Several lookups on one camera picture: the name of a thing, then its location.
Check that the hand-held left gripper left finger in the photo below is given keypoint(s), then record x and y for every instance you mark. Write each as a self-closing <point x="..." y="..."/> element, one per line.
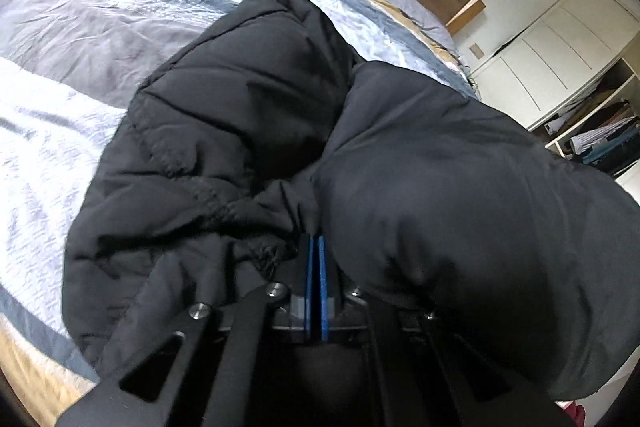
<point x="308" y="287"/>

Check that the dark red cloth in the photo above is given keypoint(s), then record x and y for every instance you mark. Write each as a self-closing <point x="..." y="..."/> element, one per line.
<point x="579" y="413"/>

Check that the white wardrobe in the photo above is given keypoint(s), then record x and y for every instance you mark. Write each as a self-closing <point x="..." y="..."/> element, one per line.
<point x="550" y="42"/>

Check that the striped duvet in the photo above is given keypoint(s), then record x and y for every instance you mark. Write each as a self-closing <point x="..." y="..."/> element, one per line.
<point x="75" y="107"/>

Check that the black puffer coat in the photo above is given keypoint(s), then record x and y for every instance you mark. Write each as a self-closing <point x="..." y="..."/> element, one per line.
<point x="425" y="207"/>

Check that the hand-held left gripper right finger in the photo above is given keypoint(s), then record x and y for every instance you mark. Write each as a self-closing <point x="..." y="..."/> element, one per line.
<point x="325" y="287"/>

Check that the beige wall switch plate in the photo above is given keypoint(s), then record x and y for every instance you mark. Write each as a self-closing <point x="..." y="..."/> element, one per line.
<point x="475" y="51"/>

